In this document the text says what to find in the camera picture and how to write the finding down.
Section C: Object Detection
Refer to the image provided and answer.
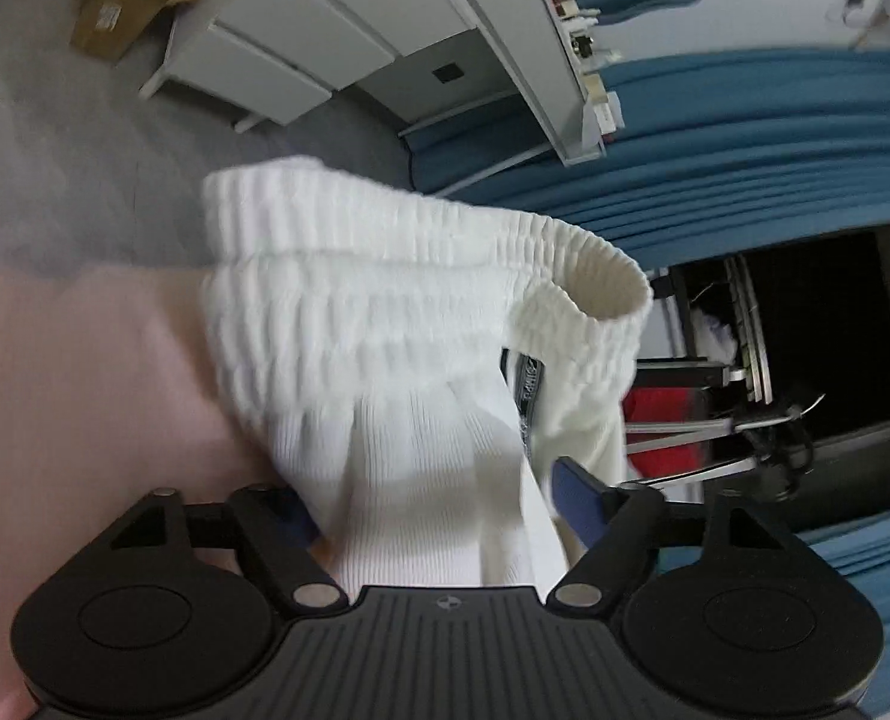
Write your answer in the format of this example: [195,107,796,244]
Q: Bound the metal clothes drying rack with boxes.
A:
[623,255,822,499]

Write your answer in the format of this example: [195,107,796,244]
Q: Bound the blue curtain left panel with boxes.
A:
[404,49,890,266]

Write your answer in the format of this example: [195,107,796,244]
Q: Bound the pastel pink bed blanket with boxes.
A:
[0,266,278,718]

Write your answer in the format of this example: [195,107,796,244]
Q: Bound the red garment on rack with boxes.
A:
[622,386,705,481]

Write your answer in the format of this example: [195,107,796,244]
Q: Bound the white knit garment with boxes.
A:
[203,158,651,593]

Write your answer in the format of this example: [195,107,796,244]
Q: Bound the white desk with drawers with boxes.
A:
[139,0,605,164]

